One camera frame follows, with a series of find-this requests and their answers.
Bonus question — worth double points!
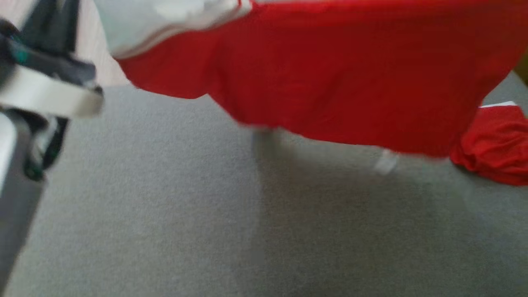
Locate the red shorts white trim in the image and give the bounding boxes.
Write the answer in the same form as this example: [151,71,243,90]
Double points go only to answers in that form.
[449,101,528,186]

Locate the mustard yellow sofa cushion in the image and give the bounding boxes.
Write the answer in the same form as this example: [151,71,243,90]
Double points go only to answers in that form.
[514,54,528,87]

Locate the left gripper white-grey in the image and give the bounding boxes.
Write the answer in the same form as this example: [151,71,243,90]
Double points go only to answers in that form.
[0,0,104,182]

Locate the large grey sofa seat cushion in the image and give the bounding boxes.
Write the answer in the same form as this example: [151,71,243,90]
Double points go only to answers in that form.
[0,72,528,297]

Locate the red jersey white sleeves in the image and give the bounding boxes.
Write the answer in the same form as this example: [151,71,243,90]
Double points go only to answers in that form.
[94,0,528,176]

